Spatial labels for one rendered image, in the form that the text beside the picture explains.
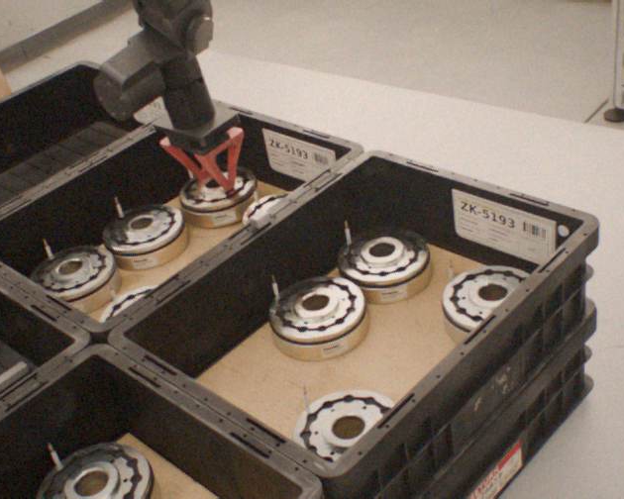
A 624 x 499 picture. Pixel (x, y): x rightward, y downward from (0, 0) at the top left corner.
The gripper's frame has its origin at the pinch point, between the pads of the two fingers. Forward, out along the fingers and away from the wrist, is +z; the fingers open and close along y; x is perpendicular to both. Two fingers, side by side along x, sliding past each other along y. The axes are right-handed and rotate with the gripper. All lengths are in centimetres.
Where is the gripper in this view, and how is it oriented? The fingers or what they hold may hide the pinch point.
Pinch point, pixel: (216, 178)
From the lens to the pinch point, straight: 119.1
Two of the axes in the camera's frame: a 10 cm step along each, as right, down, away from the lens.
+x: 6.7, -5.6, 4.8
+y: 7.0, 2.7, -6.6
